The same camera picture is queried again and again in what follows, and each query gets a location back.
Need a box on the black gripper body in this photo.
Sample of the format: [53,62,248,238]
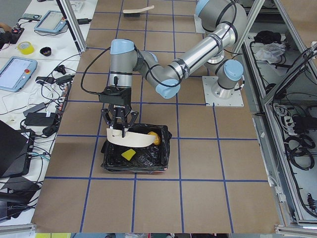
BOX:
[101,104,139,125]

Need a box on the beige plastic dustpan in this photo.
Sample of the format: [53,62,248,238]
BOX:
[106,128,156,148]

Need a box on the yellow sponge wedge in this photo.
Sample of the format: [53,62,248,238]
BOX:
[121,149,136,161]

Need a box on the golden brown bread roll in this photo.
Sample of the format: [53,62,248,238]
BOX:
[148,131,161,146]

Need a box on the white hand brush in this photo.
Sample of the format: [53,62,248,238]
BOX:
[123,5,155,17]

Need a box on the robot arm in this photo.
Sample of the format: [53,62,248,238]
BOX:
[99,0,247,137]

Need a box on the bin with black bag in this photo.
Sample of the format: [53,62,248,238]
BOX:
[101,123,172,173]

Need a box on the black power adapter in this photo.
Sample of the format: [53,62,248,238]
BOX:
[24,112,60,126]

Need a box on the black laptop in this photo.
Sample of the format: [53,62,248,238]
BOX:
[0,121,35,178]

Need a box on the teach pendant near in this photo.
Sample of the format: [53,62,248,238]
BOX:
[0,56,38,92]

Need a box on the teach pendant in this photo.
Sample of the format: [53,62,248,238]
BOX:
[0,56,38,92]
[34,10,66,35]

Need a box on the yellow tape roll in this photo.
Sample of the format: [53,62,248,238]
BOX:
[17,41,35,55]

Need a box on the teach pendant far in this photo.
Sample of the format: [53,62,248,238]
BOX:
[34,10,66,35]

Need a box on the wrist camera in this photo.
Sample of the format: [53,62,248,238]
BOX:
[99,86,131,106]

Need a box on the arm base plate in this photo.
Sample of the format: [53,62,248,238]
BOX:
[202,76,244,108]

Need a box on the aluminium frame post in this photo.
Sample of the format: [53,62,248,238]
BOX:
[56,0,87,53]

